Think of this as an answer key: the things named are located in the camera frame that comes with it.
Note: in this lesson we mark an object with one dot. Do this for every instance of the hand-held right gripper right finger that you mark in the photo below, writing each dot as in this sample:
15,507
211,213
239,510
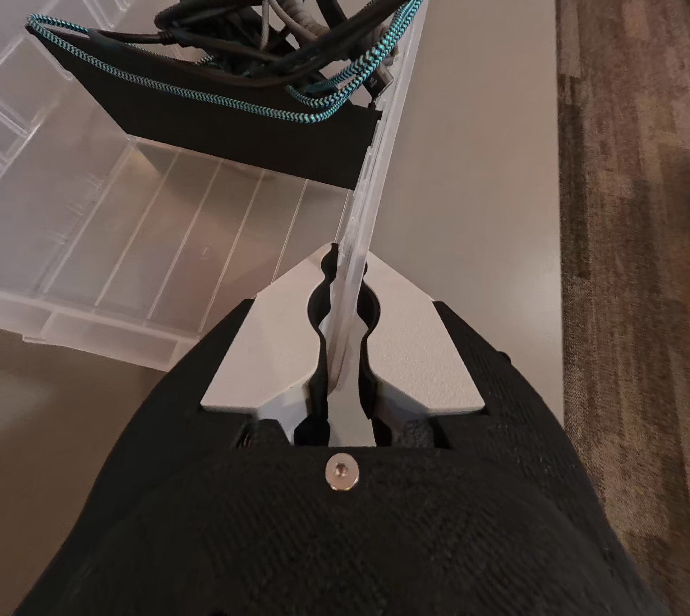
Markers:
426,357

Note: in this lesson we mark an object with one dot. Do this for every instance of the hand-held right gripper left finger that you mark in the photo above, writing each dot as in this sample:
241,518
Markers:
264,357

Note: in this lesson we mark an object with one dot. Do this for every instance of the clear plastic bin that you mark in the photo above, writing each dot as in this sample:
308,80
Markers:
161,249

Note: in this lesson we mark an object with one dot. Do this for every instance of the black bin divider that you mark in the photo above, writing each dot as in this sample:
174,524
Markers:
215,141

